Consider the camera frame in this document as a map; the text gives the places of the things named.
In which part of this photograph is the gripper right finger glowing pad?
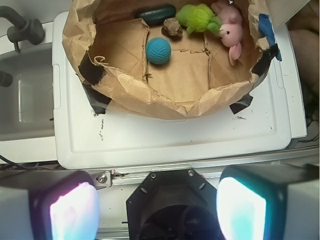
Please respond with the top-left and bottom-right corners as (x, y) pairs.
(216, 163), (320, 240)

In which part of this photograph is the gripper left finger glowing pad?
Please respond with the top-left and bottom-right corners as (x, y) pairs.
(0, 170), (100, 240)

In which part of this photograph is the blue dimpled ball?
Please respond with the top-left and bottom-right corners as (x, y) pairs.
(145, 37), (172, 65)

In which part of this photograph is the white plastic lid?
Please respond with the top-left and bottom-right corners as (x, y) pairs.
(52, 12), (307, 169)

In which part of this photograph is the pink plush bunny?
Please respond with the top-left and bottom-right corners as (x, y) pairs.
(211, 0), (243, 67)

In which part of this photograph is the grey faucet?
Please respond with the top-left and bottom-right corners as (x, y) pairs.
(0, 5), (45, 53)

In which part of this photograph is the brown paper bag tray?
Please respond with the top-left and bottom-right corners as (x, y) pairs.
(62, 0), (279, 120)

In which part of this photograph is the green plush toy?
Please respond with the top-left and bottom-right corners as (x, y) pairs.
(175, 3), (222, 35)

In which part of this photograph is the dark green oblong case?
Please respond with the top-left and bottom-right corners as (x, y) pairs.
(134, 4), (177, 26)

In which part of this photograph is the aluminium rail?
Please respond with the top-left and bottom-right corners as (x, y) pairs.
(88, 146), (320, 189)

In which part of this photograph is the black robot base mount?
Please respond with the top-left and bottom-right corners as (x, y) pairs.
(126, 168), (225, 240)

